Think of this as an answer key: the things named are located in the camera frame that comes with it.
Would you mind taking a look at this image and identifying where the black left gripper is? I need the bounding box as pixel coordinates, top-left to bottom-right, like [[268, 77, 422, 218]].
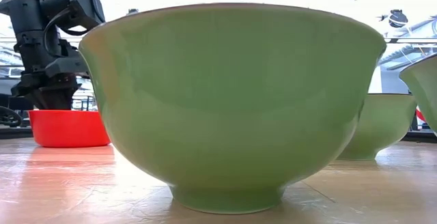
[[10, 29, 90, 111]]

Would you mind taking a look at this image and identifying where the red plastic bowl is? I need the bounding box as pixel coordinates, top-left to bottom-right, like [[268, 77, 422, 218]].
[[28, 109, 112, 149]]

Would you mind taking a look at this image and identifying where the green bowl with floral inside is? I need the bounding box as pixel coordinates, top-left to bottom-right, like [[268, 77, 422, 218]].
[[398, 53, 437, 137], [337, 93, 418, 161], [78, 2, 388, 215]]

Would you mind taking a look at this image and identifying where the black wheel-shaped object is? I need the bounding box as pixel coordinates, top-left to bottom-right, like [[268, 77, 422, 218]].
[[0, 106, 23, 128]]

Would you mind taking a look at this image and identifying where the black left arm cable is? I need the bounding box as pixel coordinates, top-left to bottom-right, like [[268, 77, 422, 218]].
[[42, 7, 90, 57]]

